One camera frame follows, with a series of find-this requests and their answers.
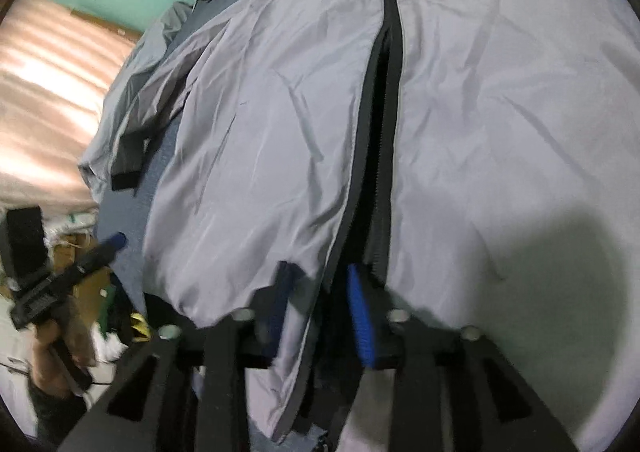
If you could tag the person's left forearm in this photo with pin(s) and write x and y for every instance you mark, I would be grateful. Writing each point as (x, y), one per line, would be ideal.
(55, 417)

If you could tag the yellow item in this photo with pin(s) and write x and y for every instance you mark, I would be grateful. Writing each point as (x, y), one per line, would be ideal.
(137, 327)

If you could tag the person's left hand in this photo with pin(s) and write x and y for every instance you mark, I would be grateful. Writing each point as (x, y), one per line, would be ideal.
(50, 362)

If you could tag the pink curtain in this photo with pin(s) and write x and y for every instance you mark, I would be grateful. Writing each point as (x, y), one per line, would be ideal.
(50, 97)

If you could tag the grey jacket with black trim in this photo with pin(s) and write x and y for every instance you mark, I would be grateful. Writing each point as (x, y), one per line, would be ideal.
(475, 107)

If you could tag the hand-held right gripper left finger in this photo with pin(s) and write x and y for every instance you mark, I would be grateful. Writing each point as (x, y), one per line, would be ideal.
(277, 312)

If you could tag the cardboard box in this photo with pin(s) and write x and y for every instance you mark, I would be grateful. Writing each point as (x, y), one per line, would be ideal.
(92, 287)

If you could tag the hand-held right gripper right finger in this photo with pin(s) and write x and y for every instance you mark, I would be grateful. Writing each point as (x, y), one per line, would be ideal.
(360, 312)

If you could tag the light grey blanket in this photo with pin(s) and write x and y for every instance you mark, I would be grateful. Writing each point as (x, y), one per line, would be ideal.
(150, 32)

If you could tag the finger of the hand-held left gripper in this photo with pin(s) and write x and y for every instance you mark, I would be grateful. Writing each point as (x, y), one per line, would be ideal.
(107, 247)

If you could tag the blue-grey bed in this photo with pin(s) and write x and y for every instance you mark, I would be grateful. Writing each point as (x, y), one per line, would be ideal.
(125, 217)

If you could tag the wooden window frame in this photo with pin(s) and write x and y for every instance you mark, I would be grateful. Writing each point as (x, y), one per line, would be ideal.
(110, 25)

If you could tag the green item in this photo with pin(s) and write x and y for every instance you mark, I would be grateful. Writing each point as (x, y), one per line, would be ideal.
(104, 317)

